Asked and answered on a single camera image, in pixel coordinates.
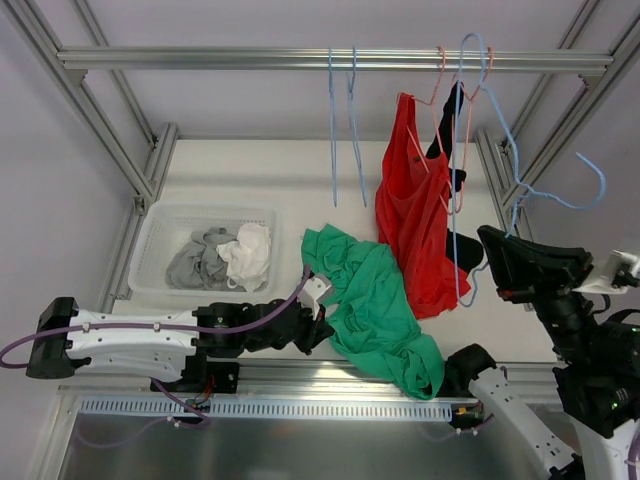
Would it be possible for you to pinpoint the red tank top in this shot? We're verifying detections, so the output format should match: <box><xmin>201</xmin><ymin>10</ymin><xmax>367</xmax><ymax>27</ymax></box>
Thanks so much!
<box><xmin>375</xmin><ymin>92</ymin><xmax>470</xmax><ymax>319</ymax></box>

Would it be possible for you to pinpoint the aluminium hanging rail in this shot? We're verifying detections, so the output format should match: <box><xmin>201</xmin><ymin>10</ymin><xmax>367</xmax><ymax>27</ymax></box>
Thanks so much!
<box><xmin>57</xmin><ymin>46</ymin><xmax>613</xmax><ymax>76</ymax></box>

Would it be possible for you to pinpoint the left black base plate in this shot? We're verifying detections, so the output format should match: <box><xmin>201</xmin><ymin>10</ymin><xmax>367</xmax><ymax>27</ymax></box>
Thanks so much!
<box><xmin>161</xmin><ymin>361</ymin><xmax>240</xmax><ymax>394</ymax></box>

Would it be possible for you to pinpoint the grey tank top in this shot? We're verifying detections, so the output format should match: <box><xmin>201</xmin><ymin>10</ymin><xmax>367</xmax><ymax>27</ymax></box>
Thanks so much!
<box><xmin>165</xmin><ymin>226</ymin><xmax>240</xmax><ymax>291</ymax></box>

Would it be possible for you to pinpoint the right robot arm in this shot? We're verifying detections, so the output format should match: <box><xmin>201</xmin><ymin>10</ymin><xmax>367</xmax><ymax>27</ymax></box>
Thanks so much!
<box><xmin>440</xmin><ymin>225</ymin><xmax>639</xmax><ymax>479</ymax></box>

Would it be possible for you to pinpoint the green tank top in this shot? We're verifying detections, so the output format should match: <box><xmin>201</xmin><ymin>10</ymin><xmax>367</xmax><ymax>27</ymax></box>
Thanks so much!
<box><xmin>301</xmin><ymin>224</ymin><xmax>445</xmax><ymax>400</ymax></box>

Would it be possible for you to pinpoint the white slotted cable duct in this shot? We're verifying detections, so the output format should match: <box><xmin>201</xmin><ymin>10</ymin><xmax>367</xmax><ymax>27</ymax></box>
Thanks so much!
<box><xmin>79</xmin><ymin>396</ymin><xmax>453</xmax><ymax>423</ymax></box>

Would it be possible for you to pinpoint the white plastic basket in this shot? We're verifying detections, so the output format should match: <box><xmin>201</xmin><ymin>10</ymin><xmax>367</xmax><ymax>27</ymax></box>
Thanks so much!
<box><xmin>128</xmin><ymin>201</ymin><xmax>280</xmax><ymax>301</ymax></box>

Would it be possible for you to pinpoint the blue hanger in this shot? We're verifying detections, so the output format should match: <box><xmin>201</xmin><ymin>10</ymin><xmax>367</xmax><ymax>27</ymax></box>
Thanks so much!
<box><xmin>346</xmin><ymin>46</ymin><xmax>368</xmax><ymax>207</ymax></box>
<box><xmin>327</xmin><ymin>47</ymin><xmax>338</xmax><ymax>207</ymax></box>
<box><xmin>455</xmin><ymin>32</ymin><xmax>607</xmax><ymax>309</ymax></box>

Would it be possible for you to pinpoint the white tank top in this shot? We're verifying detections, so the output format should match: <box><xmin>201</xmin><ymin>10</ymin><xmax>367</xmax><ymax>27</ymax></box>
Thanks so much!
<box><xmin>216</xmin><ymin>223</ymin><xmax>272</xmax><ymax>293</ymax></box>

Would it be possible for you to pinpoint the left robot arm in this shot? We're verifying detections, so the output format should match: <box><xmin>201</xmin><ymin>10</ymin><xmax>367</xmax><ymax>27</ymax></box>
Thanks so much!
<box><xmin>26</xmin><ymin>297</ymin><xmax>334</xmax><ymax>392</ymax></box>

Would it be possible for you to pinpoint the pink hanger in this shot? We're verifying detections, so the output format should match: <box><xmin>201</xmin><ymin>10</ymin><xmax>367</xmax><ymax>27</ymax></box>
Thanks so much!
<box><xmin>396</xmin><ymin>45</ymin><xmax>457</xmax><ymax>216</ymax></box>
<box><xmin>447</xmin><ymin>46</ymin><xmax>495</xmax><ymax>216</ymax></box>

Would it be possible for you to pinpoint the pink hanger far right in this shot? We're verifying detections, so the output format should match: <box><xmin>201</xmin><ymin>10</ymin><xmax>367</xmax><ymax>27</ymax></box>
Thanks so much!
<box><xmin>447</xmin><ymin>46</ymin><xmax>495</xmax><ymax>216</ymax></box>

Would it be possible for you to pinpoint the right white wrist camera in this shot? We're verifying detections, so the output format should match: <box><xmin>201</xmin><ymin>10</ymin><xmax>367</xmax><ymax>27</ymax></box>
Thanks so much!
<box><xmin>573</xmin><ymin>250</ymin><xmax>639</xmax><ymax>295</ymax></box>

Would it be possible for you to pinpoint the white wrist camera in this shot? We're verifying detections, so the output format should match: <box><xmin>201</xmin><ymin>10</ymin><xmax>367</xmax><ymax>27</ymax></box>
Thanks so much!
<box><xmin>573</xmin><ymin>250</ymin><xmax>639</xmax><ymax>295</ymax></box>
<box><xmin>297</xmin><ymin>274</ymin><xmax>334</xmax><ymax>317</ymax></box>

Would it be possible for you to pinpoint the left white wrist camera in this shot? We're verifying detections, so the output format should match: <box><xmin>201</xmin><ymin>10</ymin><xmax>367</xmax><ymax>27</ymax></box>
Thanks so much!
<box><xmin>297</xmin><ymin>274</ymin><xmax>334</xmax><ymax>317</ymax></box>

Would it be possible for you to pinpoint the black tank top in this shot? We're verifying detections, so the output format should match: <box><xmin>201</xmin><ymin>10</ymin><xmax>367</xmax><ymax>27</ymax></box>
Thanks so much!
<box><xmin>426</xmin><ymin>81</ymin><xmax>484</xmax><ymax>274</ymax></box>

